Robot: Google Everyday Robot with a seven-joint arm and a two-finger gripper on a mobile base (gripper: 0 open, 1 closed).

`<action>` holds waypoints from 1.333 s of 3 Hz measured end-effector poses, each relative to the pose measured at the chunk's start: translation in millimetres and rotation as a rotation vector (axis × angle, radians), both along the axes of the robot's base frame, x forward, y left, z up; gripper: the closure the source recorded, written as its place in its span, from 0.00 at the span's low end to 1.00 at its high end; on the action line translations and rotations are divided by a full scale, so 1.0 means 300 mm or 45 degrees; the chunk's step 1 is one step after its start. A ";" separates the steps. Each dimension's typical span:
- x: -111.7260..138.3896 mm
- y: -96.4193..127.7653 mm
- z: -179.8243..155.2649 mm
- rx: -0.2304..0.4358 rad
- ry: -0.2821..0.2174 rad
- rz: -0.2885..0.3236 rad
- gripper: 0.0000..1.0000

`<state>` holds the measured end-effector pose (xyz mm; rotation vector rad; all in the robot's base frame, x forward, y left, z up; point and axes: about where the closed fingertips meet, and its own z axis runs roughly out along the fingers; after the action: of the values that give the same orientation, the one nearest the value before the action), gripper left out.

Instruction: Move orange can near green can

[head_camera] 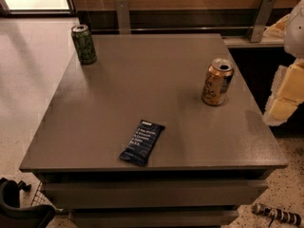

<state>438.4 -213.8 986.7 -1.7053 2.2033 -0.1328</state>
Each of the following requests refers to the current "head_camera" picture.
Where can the upper grey drawer front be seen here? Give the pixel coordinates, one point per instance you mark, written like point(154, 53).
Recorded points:
point(150, 194)

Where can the orange drink can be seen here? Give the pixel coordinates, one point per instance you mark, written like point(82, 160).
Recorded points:
point(218, 78)

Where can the green drink can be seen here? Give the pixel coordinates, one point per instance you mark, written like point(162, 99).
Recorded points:
point(83, 42)

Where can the black chair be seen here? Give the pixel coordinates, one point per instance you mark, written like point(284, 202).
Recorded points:
point(12, 215)

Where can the black white striped tool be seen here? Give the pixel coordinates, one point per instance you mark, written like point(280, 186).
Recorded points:
point(278, 214)

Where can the wire mesh basket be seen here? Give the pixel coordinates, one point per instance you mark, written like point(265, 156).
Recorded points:
point(39, 198)

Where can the left metal wall bracket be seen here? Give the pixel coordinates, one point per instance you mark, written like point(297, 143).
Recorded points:
point(123, 16)

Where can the right metal wall bracket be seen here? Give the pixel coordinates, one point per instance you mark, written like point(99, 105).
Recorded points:
point(255, 32)

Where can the dark blue snack bar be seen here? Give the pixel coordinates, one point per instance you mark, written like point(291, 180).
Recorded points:
point(142, 143)

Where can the grey drawer cabinet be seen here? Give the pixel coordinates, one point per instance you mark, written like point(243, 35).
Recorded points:
point(157, 78)

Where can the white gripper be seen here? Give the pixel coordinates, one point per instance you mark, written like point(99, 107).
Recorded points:
point(295, 32)

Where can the metal wall bracket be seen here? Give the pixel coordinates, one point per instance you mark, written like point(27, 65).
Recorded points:
point(123, 16)
point(255, 32)

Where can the lower grey drawer front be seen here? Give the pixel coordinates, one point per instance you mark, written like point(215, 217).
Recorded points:
point(154, 219)

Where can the grey drawer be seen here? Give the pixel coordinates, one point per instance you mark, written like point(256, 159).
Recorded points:
point(154, 219)
point(150, 194)

